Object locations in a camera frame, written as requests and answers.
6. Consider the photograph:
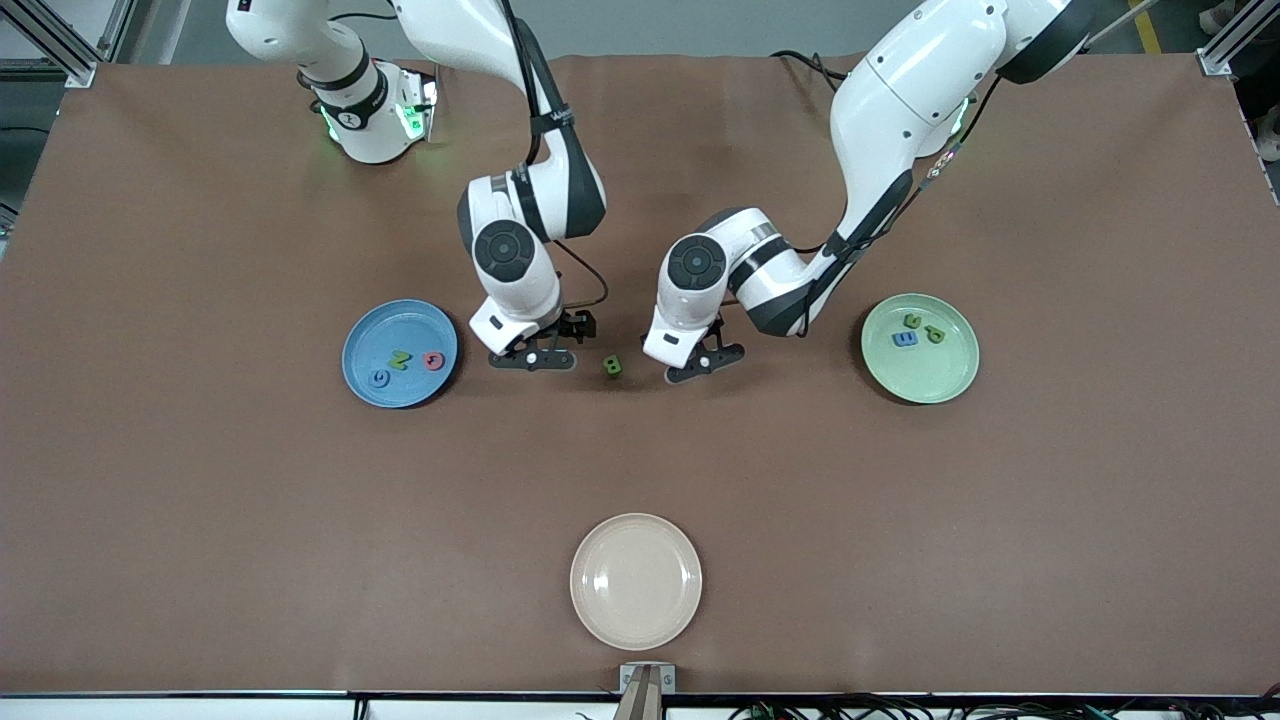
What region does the cream plate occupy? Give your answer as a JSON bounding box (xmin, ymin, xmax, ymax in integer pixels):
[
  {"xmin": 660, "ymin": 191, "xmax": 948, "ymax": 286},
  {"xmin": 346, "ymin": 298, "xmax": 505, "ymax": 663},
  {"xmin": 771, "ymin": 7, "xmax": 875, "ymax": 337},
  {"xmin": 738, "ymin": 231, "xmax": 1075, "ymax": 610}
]
[{"xmin": 569, "ymin": 512, "xmax": 703, "ymax": 652}]

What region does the grey camera mounting post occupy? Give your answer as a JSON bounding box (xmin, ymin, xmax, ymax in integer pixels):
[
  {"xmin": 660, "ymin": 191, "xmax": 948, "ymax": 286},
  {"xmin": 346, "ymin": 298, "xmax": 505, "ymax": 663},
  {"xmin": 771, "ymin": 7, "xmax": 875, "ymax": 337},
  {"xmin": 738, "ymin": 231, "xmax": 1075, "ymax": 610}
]
[{"xmin": 615, "ymin": 662, "xmax": 677, "ymax": 720}]

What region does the brown table cover sheet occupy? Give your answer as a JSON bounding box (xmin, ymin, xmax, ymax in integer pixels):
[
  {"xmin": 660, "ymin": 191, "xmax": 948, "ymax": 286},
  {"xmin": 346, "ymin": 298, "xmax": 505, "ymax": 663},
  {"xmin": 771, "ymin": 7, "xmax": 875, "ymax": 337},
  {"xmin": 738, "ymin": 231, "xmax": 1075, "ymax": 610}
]
[{"xmin": 0, "ymin": 52, "xmax": 1280, "ymax": 696}]

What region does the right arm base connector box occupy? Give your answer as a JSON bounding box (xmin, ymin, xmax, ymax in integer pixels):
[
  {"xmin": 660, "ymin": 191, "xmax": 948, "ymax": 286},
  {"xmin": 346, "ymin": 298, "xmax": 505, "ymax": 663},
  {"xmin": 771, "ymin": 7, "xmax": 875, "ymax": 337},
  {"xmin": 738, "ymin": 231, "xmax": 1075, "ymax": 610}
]
[{"xmin": 395, "ymin": 65, "xmax": 441, "ymax": 143}]

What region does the black left base cable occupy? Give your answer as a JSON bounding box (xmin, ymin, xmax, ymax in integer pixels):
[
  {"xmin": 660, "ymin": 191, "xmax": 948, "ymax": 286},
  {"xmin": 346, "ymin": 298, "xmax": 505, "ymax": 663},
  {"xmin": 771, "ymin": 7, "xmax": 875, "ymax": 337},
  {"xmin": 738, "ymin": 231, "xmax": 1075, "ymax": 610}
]
[{"xmin": 770, "ymin": 48, "xmax": 839, "ymax": 93}]

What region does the aluminium frame post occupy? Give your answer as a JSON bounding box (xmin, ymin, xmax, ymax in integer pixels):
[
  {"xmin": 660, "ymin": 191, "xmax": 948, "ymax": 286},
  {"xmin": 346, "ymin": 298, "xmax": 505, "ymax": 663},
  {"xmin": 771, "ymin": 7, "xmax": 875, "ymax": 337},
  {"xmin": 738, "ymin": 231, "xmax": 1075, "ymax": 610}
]
[
  {"xmin": 0, "ymin": 0, "xmax": 101, "ymax": 89},
  {"xmin": 1195, "ymin": 0, "xmax": 1280, "ymax": 78}
]

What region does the green plate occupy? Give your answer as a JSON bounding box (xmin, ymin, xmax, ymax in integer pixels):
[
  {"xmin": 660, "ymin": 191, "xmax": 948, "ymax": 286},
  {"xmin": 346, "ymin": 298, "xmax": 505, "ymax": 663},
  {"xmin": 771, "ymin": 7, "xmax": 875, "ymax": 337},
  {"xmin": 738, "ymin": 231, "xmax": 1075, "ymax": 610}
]
[{"xmin": 860, "ymin": 292, "xmax": 981, "ymax": 405}]

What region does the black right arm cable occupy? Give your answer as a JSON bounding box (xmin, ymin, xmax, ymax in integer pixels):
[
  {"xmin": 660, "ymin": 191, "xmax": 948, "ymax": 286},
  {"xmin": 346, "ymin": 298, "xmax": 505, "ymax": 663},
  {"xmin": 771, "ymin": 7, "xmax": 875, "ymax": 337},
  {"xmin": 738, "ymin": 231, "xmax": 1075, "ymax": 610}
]
[{"xmin": 498, "ymin": 0, "xmax": 611, "ymax": 313}]

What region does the blue plate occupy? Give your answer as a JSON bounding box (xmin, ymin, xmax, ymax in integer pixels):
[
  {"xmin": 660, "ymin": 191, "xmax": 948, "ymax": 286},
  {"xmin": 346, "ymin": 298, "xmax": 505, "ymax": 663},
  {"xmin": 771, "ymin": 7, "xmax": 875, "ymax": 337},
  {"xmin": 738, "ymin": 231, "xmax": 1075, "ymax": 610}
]
[{"xmin": 342, "ymin": 299, "xmax": 460, "ymax": 409}]

